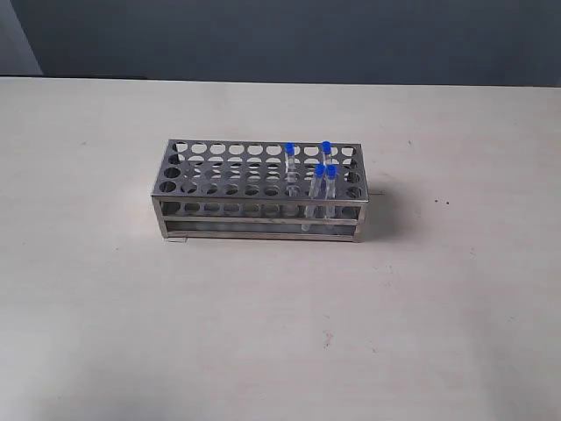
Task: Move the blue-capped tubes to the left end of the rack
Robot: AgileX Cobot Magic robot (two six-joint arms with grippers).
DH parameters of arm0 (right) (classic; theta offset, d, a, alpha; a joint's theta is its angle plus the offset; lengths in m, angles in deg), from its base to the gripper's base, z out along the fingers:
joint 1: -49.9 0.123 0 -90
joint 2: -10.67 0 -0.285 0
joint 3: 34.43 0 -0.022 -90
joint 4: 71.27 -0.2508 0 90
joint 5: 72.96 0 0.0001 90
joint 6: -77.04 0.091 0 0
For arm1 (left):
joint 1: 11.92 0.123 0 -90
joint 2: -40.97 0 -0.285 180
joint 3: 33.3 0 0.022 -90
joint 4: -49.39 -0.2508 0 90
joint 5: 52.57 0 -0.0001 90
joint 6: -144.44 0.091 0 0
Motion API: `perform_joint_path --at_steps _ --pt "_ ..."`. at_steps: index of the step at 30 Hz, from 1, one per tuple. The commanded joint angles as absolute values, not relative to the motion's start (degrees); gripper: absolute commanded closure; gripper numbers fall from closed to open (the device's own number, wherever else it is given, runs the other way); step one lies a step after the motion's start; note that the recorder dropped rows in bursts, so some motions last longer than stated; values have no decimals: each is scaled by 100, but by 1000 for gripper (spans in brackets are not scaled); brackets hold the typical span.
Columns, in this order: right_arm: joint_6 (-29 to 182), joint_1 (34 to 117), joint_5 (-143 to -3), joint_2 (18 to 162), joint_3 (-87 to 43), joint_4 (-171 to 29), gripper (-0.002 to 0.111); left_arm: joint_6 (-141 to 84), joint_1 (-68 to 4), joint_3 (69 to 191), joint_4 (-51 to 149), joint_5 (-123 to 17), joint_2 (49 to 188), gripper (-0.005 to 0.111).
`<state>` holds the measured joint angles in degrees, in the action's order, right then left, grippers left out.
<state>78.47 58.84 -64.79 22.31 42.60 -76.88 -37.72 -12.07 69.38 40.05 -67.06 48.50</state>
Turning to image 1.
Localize blue-capped tube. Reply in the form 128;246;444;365
304;163;325;219
285;142;298;197
325;164;337;218
321;140;332;166

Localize stainless steel test tube rack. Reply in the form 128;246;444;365
152;139;369;242

